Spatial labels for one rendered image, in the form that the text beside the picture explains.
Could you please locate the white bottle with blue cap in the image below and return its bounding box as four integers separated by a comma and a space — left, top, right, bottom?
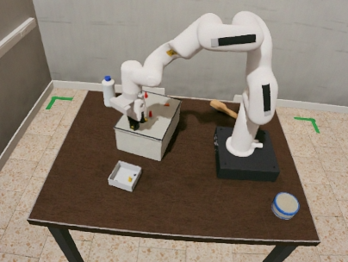
102, 76, 115, 107

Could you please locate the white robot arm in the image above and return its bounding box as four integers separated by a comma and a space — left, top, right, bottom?
109, 11, 277, 157

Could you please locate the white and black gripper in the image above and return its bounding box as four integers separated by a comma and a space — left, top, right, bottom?
127, 97, 146, 131

